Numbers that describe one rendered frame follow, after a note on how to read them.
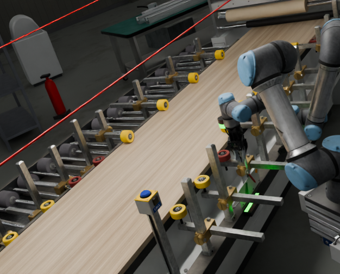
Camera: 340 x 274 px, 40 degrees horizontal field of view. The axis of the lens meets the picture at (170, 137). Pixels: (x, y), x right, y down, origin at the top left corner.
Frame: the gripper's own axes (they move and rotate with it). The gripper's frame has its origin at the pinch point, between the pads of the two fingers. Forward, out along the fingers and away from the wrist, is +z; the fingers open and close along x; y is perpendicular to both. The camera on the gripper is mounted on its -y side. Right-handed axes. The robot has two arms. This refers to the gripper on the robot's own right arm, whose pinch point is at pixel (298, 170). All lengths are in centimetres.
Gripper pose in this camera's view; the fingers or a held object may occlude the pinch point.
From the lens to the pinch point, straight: 246.8
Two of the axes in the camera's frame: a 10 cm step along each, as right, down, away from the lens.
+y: 8.1, 0.1, -5.8
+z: 2.9, 8.6, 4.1
